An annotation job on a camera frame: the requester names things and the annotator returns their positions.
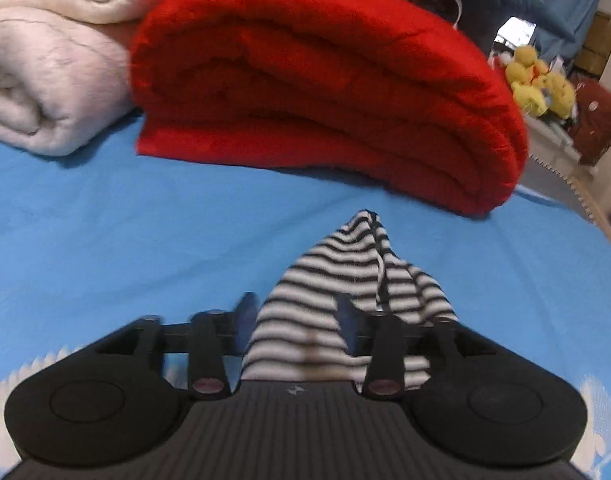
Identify black white striped hoodie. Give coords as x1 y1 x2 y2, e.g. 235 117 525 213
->
242 210 456 386

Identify blue white patterned bedsheet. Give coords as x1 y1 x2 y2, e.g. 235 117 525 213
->
0 116 611 479

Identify folded red blanket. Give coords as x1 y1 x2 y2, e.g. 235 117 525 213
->
130 0 528 216

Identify yellow plush toys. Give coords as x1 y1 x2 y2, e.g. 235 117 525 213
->
505 46 575 120

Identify folded white quilt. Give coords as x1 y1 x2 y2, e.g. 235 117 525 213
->
0 0 160 156

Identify teal shark plush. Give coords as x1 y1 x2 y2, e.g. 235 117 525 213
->
458 0 575 55

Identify blue curtain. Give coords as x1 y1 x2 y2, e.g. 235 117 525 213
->
533 0 599 61

